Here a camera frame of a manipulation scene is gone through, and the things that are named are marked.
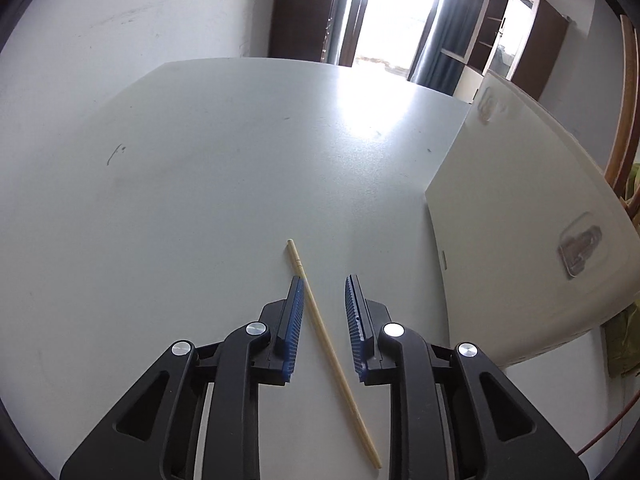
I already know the cream plastic utensil holder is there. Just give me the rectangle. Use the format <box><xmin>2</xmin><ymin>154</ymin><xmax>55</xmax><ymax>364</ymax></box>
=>
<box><xmin>424</xmin><ymin>71</ymin><xmax>640</xmax><ymax>369</ymax></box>

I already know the olive green jacket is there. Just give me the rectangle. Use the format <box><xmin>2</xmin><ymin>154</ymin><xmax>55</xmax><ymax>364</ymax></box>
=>
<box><xmin>601</xmin><ymin>161</ymin><xmax>640</xmax><ymax>379</ymax></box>

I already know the dark wooden door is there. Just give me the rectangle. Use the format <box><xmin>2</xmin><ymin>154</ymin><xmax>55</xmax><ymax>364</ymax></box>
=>
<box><xmin>267</xmin><ymin>0</ymin><xmax>362</xmax><ymax>68</ymax></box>

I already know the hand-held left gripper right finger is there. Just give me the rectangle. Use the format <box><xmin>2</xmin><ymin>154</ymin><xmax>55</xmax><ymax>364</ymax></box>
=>
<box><xmin>343</xmin><ymin>274</ymin><xmax>591</xmax><ymax>480</ymax></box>

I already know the dark wooden cabinet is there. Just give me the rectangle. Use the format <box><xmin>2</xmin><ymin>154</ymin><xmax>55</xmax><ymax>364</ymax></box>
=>
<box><xmin>440</xmin><ymin>0</ymin><xmax>574</xmax><ymax>103</ymax></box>

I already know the dark brown chopstick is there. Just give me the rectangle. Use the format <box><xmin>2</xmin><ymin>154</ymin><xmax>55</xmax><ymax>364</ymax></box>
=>
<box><xmin>603</xmin><ymin>13</ymin><xmax>638</xmax><ymax>183</ymax></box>

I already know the light wooden chopstick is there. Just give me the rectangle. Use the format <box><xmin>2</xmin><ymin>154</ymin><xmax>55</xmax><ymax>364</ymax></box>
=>
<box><xmin>286</xmin><ymin>238</ymin><xmax>384</xmax><ymax>470</ymax></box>

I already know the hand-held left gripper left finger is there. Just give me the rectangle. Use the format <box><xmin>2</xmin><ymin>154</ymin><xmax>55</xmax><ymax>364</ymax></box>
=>
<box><xmin>59</xmin><ymin>276</ymin><xmax>306</xmax><ymax>480</ymax></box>

